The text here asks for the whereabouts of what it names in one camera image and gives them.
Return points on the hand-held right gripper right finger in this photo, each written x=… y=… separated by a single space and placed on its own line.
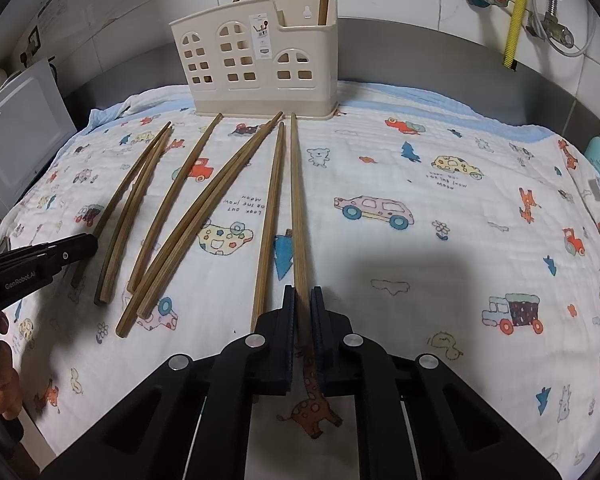
x=317 y=330

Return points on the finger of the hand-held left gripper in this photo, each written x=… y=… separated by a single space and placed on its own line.
x=72 y=252

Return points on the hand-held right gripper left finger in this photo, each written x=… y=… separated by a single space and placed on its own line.
x=290 y=330

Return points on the beige plastic utensil holder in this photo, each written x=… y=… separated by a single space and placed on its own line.
x=260 y=65

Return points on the person's left hand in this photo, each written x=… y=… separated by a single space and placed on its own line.
x=5 y=380

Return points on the printed blanket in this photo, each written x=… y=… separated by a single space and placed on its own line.
x=430 y=270

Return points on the white appliance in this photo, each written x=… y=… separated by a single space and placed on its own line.
x=25 y=125

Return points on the metal angle valve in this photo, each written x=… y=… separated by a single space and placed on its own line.
x=555 y=27

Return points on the metal faucet pipes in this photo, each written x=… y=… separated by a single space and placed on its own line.
x=587 y=35

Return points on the wall outlet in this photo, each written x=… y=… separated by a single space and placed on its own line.
x=34 y=40

